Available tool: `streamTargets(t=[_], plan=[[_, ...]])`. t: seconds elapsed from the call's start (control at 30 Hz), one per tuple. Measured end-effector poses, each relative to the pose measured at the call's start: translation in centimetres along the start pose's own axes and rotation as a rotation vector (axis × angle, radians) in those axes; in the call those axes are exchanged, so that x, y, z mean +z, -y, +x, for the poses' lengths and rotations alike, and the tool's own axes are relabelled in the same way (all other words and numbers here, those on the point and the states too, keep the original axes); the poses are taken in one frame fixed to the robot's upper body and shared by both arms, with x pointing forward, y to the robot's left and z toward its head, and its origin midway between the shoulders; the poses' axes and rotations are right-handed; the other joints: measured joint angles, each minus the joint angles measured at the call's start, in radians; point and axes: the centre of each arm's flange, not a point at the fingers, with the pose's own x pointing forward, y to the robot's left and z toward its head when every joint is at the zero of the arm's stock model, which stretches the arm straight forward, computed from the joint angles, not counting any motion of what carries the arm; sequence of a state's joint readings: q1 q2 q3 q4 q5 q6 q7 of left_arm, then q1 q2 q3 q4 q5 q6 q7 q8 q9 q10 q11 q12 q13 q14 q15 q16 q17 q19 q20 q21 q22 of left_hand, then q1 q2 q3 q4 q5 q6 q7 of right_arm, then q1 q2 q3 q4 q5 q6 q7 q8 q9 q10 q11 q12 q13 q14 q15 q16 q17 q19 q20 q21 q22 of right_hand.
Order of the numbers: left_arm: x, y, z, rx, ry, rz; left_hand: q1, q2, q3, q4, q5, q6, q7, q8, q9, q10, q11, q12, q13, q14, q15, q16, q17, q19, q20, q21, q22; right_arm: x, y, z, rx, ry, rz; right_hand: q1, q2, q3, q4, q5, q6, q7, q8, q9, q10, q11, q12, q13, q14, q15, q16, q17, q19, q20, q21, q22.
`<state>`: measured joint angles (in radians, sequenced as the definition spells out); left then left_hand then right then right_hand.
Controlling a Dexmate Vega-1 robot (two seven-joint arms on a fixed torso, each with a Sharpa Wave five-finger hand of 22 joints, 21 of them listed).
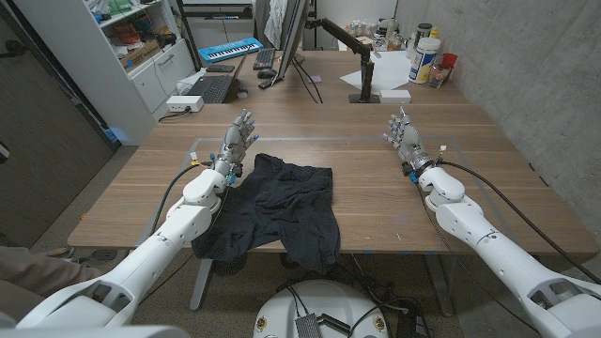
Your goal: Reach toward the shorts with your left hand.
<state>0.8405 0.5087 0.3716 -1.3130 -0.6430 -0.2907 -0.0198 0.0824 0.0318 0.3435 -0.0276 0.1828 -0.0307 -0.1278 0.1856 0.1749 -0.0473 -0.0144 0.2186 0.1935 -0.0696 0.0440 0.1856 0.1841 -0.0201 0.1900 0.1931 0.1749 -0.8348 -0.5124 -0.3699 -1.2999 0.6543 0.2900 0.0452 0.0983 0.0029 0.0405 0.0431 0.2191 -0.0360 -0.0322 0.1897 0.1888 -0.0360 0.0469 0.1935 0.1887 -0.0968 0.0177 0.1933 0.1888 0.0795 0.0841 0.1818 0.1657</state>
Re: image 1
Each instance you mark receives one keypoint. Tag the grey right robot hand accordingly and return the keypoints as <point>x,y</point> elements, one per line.
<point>409,143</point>

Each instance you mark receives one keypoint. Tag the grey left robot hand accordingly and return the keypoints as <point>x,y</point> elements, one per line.
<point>233,146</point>

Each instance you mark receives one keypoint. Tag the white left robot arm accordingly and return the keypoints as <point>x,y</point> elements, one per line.
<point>141,263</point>

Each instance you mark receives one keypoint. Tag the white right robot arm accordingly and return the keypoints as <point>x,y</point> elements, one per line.
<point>507,263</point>

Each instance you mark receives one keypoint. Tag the dark navy shorts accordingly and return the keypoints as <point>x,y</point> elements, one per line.
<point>282,202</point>

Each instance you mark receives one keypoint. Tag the small white box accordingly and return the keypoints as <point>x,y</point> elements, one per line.
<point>394,96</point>

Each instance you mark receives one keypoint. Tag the black laptop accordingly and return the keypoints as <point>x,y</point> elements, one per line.
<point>213,88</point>

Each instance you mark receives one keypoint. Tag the white power strip box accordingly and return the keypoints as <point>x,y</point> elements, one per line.
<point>184,103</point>

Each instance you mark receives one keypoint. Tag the black remote control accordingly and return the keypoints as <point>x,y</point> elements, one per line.
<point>267,83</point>

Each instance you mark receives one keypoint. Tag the clear glass jar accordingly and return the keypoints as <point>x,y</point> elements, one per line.
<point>438,75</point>

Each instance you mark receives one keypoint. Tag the white paper sheet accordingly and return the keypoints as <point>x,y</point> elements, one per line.
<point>389,70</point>

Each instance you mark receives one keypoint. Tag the white crumpled bag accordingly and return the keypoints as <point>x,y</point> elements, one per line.
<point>190,80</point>

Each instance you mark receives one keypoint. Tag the black computer mouse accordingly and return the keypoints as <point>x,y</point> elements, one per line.
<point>266,73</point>

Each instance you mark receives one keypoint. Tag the white wipes canister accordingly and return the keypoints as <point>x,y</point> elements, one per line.
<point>424,58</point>

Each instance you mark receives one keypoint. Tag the red cup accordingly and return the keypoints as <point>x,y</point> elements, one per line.
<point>450,60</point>

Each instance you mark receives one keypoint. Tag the black computer keyboard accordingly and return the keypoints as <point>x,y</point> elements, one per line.
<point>264,58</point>

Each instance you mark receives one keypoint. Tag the blue toy piano keyboard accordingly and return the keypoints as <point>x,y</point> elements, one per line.
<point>230,50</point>

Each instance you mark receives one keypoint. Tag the purple sticky note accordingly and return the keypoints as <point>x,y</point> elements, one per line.
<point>314,79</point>

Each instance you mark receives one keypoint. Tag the yellow bottle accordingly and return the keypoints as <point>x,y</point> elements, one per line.
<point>434,33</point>

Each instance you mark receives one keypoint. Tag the black silver thermos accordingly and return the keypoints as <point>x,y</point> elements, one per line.
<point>424,30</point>

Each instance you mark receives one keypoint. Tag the black computer monitor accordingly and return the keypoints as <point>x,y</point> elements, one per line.
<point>293,33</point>

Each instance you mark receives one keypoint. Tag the cardboard box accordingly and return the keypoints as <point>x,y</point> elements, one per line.
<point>138,55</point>

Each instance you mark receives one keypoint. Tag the white hanging cloth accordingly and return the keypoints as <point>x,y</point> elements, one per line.
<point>276,19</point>

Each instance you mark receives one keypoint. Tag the grey table leg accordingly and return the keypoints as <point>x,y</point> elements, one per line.
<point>201,284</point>
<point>440,286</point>

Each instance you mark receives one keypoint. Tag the red snack bag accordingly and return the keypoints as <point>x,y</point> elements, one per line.
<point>124,33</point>

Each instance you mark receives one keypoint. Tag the white shelf cabinet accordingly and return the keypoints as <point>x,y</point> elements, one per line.
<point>94,70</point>

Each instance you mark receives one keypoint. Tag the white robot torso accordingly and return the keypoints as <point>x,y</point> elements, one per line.
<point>324,296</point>

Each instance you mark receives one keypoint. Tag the person leg brown trousers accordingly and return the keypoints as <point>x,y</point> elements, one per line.
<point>37,272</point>

